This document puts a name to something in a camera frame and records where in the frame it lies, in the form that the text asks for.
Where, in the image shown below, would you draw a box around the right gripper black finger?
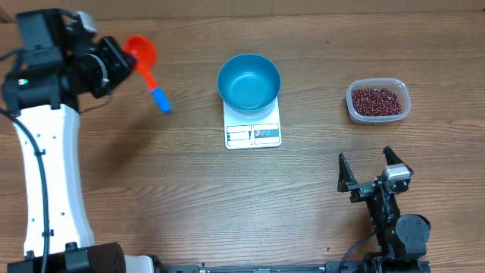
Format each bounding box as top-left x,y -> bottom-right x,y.
337,153 -> 357,192
383,146 -> 414,175

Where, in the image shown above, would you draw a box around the orange scoop with blue handle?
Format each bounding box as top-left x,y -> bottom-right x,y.
124,36 -> 172,114

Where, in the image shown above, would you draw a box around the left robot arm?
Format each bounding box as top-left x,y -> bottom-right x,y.
2,8 -> 159,273

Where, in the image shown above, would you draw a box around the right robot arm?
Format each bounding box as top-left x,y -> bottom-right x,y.
337,146 -> 431,272

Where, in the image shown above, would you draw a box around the white digital kitchen scale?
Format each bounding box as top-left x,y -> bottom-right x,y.
223,99 -> 282,150

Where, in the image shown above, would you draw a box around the teal plastic bowl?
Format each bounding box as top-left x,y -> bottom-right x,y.
217,53 -> 282,114

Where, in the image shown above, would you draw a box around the clear plastic food container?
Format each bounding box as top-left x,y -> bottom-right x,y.
346,78 -> 411,124

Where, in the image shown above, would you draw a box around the red adzuki beans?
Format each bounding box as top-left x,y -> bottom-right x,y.
351,89 -> 401,116

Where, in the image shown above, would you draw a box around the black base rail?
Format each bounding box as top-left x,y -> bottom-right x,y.
158,260 -> 432,273

